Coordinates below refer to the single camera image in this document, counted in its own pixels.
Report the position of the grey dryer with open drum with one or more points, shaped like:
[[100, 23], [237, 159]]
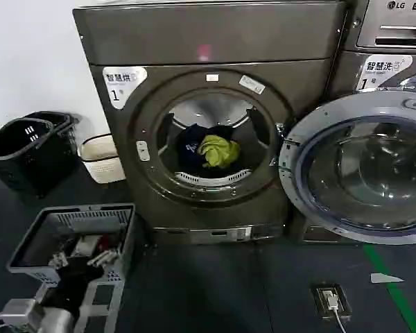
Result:
[[229, 38]]

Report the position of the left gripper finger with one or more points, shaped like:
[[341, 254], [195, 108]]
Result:
[[103, 258], [59, 262]]

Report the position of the yellow-green garment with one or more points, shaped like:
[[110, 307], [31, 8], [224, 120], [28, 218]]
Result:
[[219, 151]]

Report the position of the floor power socket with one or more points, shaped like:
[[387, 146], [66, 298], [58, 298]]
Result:
[[331, 300]]

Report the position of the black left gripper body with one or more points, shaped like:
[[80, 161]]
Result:
[[71, 284]]

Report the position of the grey washing machine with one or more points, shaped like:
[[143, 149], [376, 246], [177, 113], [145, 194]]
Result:
[[374, 38]]

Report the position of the round glass dryer door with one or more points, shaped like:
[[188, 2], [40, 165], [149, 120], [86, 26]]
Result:
[[360, 166]]

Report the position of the green floor tape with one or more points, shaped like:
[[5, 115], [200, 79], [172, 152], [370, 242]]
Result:
[[391, 288]]

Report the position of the black plastic laundry basket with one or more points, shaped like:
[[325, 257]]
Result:
[[64, 121], [14, 156]]

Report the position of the white and red garment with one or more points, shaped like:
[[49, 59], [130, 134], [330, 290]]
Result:
[[90, 243]]

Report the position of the white laundry bin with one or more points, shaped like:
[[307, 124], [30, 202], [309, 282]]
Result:
[[102, 159]]

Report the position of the grey plastic laundry basket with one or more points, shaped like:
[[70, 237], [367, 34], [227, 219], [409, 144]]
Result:
[[90, 218]]

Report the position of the white arrow floor sticker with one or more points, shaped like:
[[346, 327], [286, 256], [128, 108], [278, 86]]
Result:
[[383, 278]]

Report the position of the white charger plug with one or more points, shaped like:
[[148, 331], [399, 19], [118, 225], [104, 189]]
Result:
[[330, 300]]

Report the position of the dark navy garment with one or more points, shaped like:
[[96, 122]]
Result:
[[189, 149]]

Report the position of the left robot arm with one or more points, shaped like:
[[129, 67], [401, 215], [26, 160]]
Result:
[[27, 317]]

